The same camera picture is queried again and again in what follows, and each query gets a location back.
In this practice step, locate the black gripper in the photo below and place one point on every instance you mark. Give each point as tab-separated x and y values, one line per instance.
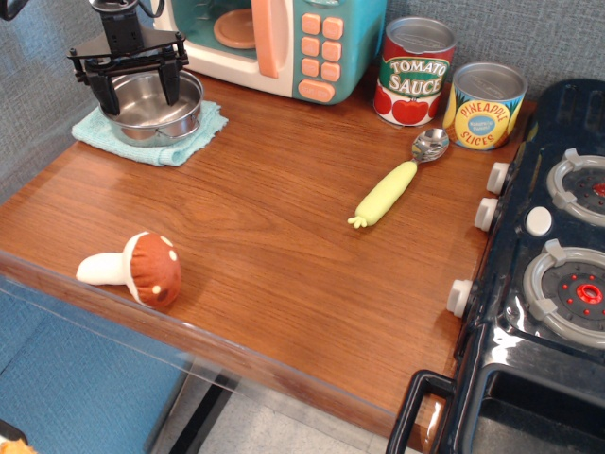
125	47

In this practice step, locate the small steel pot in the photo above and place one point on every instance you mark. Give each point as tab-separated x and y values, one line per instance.
146	119

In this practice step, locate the light blue towel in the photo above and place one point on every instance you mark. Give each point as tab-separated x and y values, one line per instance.
95	130

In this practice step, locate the plush brown mushroom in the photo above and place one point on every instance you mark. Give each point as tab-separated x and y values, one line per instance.
148	265

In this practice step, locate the toy microwave teal and cream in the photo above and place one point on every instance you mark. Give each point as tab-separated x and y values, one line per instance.
315	51

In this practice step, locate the tomato sauce can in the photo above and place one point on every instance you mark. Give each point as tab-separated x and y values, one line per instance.
416	58

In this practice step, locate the clear acrylic table guard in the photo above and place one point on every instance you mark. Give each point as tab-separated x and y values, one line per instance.
74	382

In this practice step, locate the pineapple slices can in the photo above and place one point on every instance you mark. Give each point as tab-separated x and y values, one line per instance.
483	105

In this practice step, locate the orange object bottom left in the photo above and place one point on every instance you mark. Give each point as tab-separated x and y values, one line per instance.
16	447

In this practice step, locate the dark blue toy stove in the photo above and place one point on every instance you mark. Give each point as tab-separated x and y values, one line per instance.
530	352

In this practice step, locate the spoon with yellow handle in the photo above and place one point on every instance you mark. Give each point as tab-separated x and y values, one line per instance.
429	146

